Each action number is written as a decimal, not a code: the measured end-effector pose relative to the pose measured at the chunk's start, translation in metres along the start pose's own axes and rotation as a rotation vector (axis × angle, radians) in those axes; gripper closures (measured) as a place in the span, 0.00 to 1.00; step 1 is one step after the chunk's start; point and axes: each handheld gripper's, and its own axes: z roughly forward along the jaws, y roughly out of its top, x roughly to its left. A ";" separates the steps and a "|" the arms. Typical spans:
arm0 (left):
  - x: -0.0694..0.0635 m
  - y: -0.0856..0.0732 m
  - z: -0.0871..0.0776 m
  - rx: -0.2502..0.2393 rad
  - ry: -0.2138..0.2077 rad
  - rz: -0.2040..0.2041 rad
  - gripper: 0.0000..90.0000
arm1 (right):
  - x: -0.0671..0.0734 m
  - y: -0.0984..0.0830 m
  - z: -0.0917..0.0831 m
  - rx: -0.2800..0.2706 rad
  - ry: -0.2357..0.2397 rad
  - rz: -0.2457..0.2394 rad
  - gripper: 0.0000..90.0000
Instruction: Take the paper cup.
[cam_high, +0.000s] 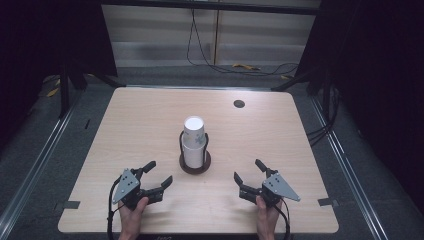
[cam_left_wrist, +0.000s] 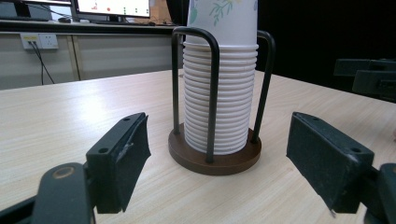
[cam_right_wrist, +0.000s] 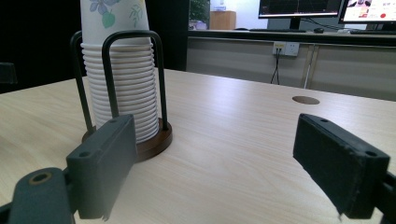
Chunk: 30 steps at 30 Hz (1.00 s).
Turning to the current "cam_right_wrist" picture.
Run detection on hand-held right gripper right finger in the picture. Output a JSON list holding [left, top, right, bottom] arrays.
[[292, 113, 391, 222]]

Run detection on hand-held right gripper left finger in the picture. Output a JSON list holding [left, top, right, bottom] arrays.
[[65, 113, 138, 222]]

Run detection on black wire cup holder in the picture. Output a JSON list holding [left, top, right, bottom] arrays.
[[69, 29, 174, 163]]

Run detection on stack of white paper cups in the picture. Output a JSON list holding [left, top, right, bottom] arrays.
[[79, 0, 160, 145]]

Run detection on round brown table grommet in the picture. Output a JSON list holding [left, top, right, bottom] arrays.
[[291, 95, 321, 105]]

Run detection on metal desk leg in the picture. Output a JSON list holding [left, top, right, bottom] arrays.
[[301, 45, 319, 90]]

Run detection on dark blurred object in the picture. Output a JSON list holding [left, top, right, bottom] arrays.
[[0, 62, 18, 86]]

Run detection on black keyboard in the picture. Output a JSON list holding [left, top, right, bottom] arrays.
[[248, 27, 307, 34], [349, 29, 396, 35]]

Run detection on bright computer monitor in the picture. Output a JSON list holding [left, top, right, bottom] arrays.
[[338, 0, 396, 25]]

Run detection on dark office desk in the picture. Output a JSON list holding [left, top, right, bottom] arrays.
[[187, 29, 396, 48]]

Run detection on dark computer monitor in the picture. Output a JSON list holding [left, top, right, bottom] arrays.
[[258, 0, 344, 31]]

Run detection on green plant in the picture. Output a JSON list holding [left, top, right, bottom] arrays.
[[189, 0, 210, 23]]

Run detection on wooden cabinet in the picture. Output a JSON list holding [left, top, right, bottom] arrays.
[[209, 10, 237, 31]]

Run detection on black power cable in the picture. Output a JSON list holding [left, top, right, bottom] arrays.
[[270, 48, 281, 86]]

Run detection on white wall socket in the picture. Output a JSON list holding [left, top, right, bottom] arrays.
[[272, 41, 301, 58]]

